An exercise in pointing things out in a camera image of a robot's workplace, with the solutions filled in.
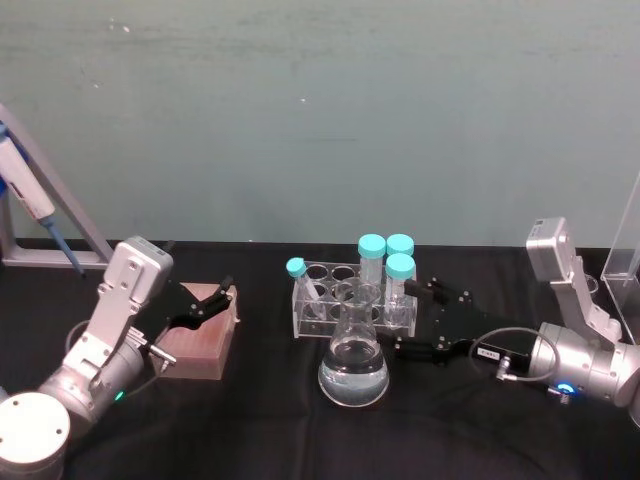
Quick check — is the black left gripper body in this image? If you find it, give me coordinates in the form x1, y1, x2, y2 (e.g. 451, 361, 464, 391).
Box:
130, 280, 199, 346

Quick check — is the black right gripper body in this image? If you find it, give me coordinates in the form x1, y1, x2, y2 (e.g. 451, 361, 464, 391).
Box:
430, 287, 540, 372

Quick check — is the large tube with teal cap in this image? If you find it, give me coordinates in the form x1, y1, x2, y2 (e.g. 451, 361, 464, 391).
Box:
384, 253, 417, 329
385, 233, 416, 257
357, 233, 387, 296

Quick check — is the brown pipette tip box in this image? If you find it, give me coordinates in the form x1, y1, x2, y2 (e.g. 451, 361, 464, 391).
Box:
151, 281, 240, 381

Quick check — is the glass conical flask with liquid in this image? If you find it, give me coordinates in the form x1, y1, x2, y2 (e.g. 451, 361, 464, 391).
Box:
317, 282, 391, 409

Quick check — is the slim tube with teal cap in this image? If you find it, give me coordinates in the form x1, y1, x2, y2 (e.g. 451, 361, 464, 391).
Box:
285, 256, 321, 314

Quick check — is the clear acrylic tube rack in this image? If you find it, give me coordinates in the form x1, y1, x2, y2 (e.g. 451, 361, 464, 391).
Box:
291, 259, 419, 340

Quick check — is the grey pipette stand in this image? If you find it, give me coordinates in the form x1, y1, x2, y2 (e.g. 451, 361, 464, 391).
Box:
0, 103, 115, 270

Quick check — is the black table cloth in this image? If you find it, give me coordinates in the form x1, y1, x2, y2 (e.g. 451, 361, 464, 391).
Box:
0, 238, 640, 480

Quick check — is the white and blue pipette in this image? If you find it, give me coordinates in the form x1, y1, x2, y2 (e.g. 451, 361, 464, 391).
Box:
0, 119, 86, 277

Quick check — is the clear acrylic box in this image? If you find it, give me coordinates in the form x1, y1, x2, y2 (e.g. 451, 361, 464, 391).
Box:
601, 168, 640, 346

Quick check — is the left wrist dark cable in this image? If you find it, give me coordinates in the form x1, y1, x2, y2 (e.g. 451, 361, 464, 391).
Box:
64, 319, 177, 401

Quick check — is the wrist dark cable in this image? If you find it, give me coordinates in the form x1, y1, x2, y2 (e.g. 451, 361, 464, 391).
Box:
471, 326, 560, 385
64, 319, 177, 401

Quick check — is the right wrist dark cable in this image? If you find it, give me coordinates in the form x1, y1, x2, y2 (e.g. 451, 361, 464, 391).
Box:
471, 326, 560, 385

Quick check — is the pale green wall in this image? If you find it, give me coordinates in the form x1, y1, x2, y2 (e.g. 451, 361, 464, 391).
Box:
0, 0, 640, 251

